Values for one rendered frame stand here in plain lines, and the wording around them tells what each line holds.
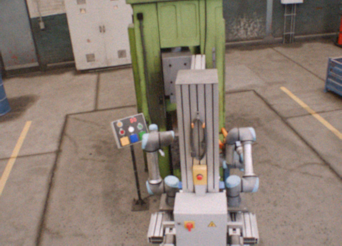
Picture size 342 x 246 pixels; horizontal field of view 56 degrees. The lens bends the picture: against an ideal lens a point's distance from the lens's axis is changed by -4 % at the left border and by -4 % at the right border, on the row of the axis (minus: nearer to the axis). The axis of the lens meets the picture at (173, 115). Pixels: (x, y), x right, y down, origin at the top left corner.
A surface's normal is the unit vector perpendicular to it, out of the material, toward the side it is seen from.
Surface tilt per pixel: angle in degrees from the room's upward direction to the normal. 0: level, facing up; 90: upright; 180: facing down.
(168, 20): 90
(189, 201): 0
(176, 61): 90
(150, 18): 90
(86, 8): 90
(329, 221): 0
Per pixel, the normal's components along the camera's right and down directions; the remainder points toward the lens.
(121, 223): -0.07, -0.89
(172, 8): 0.06, 0.45
